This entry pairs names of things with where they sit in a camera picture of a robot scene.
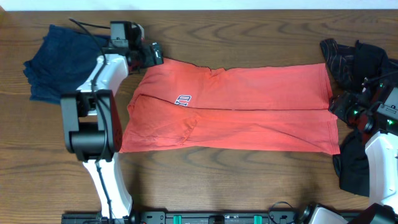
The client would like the black clothes pile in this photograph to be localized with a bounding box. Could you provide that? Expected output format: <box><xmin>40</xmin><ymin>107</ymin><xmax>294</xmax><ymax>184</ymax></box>
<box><xmin>320</xmin><ymin>39</ymin><xmax>397</xmax><ymax>197</ymax></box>

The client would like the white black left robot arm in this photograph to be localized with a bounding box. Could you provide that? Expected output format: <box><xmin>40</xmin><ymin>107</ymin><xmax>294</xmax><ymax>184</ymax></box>
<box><xmin>60</xmin><ymin>42</ymin><xmax>164</xmax><ymax>223</ymax></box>

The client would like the folded navy blue garment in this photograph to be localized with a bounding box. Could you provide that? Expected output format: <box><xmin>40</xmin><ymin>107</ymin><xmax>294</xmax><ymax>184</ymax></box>
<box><xmin>23</xmin><ymin>25</ymin><xmax>109</xmax><ymax>105</ymax></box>

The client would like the orange printed t-shirt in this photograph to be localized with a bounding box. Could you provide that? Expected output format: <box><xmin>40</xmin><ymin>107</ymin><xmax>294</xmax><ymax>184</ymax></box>
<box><xmin>121</xmin><ymin>59</ymin><xmax>340</xmax><ymax>155</ymax></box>

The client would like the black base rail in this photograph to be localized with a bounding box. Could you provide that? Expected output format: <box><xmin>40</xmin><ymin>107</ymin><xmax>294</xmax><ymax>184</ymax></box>
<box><xmin>60</xmin><ymin>210</ymin><xmax>308</xmax><ymax>224</ymax></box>

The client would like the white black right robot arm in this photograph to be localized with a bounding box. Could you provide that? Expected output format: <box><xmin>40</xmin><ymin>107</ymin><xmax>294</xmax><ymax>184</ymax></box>
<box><xmin>300</xmin><ymin>88</ymin><xmax>397</xmax><ymax>224</ymax></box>

